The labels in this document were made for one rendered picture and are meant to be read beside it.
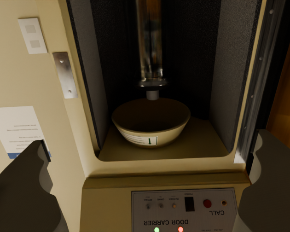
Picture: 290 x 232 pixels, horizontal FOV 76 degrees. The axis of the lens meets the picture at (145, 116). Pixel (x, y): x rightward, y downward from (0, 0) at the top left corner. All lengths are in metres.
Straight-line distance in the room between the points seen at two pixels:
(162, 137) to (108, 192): 0.15
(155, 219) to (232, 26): 0.36
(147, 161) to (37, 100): 0.63
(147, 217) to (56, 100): 0.62
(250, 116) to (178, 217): 0.22
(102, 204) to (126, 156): 0.10
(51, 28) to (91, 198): 0.29
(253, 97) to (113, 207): 0.31
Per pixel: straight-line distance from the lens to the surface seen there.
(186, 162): 0.38
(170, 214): 0.38
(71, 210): 1.30
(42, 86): 0.86
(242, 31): 0.34
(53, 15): 0.30
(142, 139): 0.36
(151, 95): 0.40
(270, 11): 0.32
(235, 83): 0.35
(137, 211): 0.38
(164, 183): 0.38
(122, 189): 0.38
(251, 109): 0.35
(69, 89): 0.32
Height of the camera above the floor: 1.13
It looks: 27 degrees up
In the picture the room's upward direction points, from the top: 176 degrees clockwise
